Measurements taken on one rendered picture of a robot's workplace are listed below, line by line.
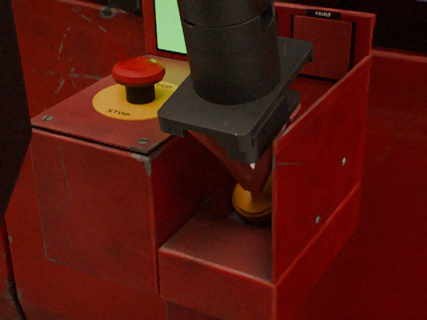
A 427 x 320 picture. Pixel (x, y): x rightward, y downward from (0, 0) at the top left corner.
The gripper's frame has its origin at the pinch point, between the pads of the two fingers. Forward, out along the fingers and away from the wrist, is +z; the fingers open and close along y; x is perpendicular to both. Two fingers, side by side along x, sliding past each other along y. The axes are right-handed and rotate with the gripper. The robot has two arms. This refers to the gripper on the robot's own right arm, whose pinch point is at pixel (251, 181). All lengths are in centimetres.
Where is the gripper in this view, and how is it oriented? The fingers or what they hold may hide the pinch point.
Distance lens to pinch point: 57.9
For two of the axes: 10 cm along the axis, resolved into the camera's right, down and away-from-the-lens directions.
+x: -8.7, -2.2, 4.5
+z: 1.4, 7.4, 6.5
